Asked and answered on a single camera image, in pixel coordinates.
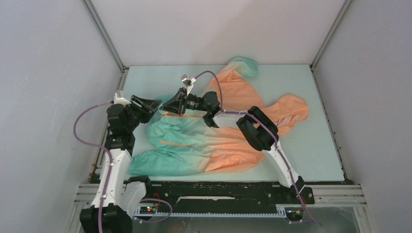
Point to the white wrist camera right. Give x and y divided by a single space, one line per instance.
188 82

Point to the aluminium frame rail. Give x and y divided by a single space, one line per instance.
338 208

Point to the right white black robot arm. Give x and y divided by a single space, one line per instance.
259 131

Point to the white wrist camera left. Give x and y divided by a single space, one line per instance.
120 99

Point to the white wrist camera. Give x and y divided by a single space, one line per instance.
120 99
188 82

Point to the teal and orange gradient jacket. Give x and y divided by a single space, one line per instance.
185 145

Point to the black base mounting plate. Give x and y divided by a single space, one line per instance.
225 198

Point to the light foam table mat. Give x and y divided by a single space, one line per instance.
309 146

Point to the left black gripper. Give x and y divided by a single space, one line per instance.
147 109

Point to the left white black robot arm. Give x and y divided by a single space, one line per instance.
117 199

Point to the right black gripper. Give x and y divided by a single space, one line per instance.
178 104

